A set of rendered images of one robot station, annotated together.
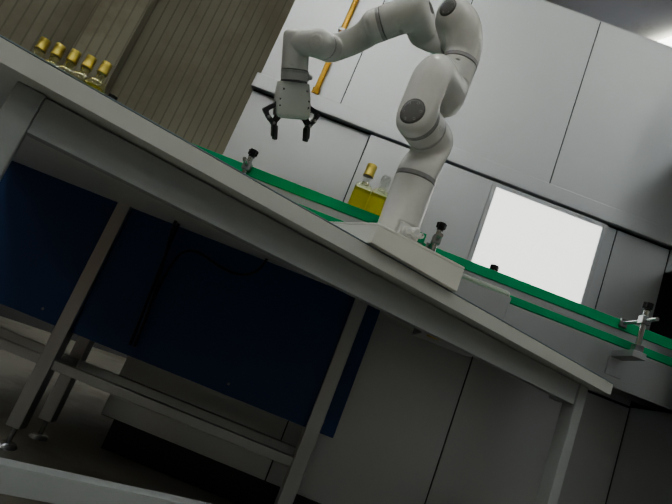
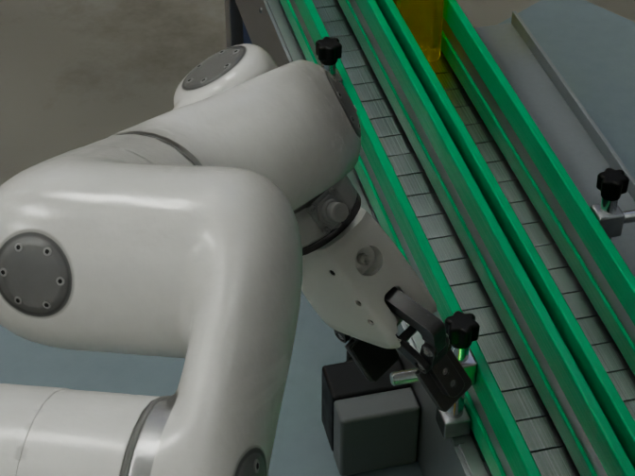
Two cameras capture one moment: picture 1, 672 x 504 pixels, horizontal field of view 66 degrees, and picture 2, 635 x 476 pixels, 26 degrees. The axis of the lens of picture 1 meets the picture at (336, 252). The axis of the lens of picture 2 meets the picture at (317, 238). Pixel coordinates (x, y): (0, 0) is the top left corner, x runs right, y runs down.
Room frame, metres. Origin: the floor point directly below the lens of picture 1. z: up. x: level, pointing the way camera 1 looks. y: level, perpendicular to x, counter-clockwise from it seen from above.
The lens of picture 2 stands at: (1.14, -0.44, 1.79)
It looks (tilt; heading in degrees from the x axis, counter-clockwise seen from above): 39 degrees down; 74
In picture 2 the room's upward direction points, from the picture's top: straight up
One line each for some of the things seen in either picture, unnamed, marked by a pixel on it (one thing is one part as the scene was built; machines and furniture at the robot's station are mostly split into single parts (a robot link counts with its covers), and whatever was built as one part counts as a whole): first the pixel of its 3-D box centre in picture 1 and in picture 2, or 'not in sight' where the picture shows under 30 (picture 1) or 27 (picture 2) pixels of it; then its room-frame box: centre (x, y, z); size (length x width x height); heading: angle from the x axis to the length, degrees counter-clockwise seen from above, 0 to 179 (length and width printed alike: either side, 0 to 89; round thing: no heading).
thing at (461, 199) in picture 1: (472, 222); not in sight; (1.74, -0.41, 1.15); 0.90 x 0.03 x 0.34; 88
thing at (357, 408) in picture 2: not in sight; (368, 415); (1.44, 0.45, 0.79); 0.08 x 0.08 x 0.08; 88
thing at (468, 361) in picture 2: (244, 167); (431, 382); (1.46, 0.34, 0.94); 0.07 x 0.04 x 0.13; 178
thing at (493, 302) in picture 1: (459, 305); not in sight; (1.41, -0.37, 0.79); 0.27 x 0.17 x 0.08; 178
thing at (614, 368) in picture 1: (634, 339); not in sight; (1.47, -0.90, 0.90); 0.17 x 0.05 x 0.23; 178
